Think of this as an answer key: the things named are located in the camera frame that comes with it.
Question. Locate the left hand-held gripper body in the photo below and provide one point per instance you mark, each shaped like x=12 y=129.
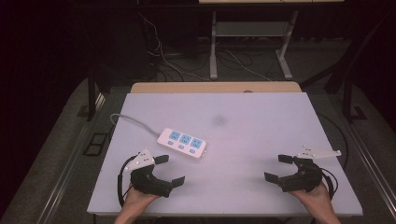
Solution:
x=148 y=183

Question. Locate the white metal table frame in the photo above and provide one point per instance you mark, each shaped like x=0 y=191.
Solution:
x=249 y=29

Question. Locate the black metal stand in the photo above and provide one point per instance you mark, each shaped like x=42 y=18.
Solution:
x=348 y=99
x=91 y=93

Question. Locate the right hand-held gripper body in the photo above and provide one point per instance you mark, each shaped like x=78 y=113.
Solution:
x=303 y=177

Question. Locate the white power strip blue sockets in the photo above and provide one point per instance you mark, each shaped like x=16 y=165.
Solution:
x=182 y=142

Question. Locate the person's left hand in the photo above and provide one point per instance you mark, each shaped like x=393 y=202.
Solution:
x=137 y=200

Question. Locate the black rectangular floor frame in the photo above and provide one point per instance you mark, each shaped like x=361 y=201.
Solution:
x=96 y=143

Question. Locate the person's right hand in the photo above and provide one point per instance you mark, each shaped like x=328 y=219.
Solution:
x=317 y=199

